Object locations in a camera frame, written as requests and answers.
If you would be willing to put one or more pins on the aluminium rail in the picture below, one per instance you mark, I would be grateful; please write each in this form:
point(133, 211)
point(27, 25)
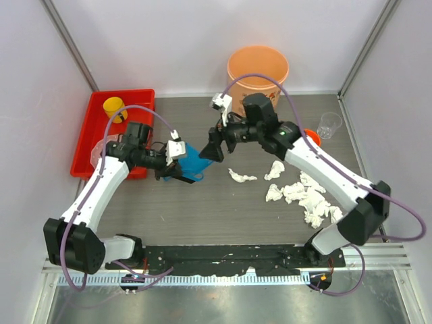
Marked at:
point(90, 257)

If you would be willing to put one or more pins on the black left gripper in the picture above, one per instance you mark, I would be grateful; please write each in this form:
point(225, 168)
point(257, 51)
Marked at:
point(173, 169)

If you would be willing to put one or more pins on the white cable duct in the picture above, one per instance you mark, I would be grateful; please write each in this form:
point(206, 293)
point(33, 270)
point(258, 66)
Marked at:
point(250, 279)

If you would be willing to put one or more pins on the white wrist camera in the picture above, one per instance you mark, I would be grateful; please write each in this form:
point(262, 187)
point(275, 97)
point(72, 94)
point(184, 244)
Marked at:
point(223, 104)
point(175, 148)

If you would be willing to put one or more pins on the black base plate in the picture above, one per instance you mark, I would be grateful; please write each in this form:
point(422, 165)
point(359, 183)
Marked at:
point(231, 260)

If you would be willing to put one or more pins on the blue plastic dustpan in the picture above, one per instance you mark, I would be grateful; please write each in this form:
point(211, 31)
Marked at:
point(192, 163)

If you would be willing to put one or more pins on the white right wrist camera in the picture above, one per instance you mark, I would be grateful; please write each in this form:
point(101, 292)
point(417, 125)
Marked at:
point(223, 104)

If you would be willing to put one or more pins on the clear plastic cup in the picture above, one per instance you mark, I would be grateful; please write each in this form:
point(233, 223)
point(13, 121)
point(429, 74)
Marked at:
point(330, 122)

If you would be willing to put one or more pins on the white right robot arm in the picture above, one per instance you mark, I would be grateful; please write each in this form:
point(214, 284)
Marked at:
point(362, 200)

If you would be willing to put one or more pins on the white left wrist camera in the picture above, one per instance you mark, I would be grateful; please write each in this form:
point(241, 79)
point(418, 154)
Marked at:
point(175, 148)

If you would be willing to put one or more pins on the white paper scrap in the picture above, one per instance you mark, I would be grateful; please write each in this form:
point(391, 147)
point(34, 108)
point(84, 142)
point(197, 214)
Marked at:
point(294, 192)
point(241, 178)
point(316, 206)
point(276, 169)
point(273, 193)

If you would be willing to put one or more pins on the yellow cup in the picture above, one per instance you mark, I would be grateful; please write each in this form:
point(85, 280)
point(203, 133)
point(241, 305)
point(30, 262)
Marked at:
point(112, 108)

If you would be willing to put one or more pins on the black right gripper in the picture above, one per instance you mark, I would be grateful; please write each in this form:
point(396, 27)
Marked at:
point(212, 151)

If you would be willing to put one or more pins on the clear plastic item in bin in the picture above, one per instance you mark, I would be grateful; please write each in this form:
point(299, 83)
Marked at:
point(96, 152)

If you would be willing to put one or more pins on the orange bowl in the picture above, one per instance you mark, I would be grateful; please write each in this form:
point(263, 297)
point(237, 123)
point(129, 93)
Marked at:
point(312, 138)

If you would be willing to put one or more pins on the red plastic bin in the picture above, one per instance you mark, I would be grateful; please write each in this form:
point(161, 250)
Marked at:
point(95, 121)

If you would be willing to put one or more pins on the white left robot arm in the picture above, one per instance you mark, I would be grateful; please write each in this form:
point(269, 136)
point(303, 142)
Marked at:
point(71, 240)

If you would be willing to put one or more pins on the blue hand brush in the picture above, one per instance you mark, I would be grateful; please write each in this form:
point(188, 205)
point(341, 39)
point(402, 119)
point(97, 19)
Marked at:
point(195, 177)

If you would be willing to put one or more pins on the orange capybara bucket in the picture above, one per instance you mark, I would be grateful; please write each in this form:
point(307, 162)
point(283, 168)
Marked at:
point(256, 61)

